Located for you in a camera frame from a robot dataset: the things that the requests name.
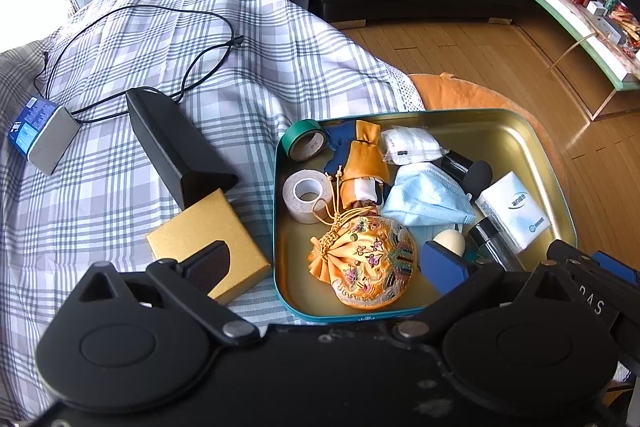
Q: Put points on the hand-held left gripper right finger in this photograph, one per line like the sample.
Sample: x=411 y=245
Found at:
x=442 y=264

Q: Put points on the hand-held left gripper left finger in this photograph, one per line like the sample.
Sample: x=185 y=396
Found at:
x=210 y=262

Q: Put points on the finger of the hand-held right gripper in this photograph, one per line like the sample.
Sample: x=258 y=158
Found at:
x=615 y=266
x=567 y=254

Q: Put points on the glass bottle black cap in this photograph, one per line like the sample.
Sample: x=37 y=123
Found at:
x=492 y=242

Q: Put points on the blue face mask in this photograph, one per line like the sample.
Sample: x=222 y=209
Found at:
x=430 y=199

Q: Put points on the white tissue pack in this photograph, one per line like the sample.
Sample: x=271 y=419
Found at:
x=515 y=212

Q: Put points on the white tape roll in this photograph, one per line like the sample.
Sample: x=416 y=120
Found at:
x=292 y=202

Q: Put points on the gold tin tray teal rim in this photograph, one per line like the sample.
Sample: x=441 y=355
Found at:
x=520 y=142

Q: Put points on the white mask packet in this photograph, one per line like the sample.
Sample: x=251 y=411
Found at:
x=410 y=144

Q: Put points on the orange cloth doll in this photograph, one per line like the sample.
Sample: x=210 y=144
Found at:
x=362 y=157

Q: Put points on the green tape roll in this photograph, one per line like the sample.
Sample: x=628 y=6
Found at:
x=290 y=139

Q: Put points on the dark blue cloth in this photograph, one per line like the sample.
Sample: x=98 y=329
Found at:
x=345 y=139

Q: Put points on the gold cardboard box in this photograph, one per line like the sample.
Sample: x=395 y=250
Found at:
x=200 y=222

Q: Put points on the black triangular box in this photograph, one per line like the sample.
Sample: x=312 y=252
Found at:
x=170 y=147

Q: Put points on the orange cushion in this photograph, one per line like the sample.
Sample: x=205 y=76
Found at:
x=450 y=92

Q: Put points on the blue and grey box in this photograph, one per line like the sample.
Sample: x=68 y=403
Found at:
x=50 y=142

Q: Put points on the thin wooden strip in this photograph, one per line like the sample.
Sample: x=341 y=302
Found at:
x=570 y=52

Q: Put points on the grey plaid blanket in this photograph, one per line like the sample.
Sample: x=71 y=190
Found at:
x=150 y=47

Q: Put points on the long white box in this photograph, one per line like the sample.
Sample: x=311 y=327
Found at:
x=607 y=29

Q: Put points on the cluttered glass coffee table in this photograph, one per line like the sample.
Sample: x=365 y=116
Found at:
x=565 y=7

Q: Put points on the green can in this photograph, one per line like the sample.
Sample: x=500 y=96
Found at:
x=611 y=1

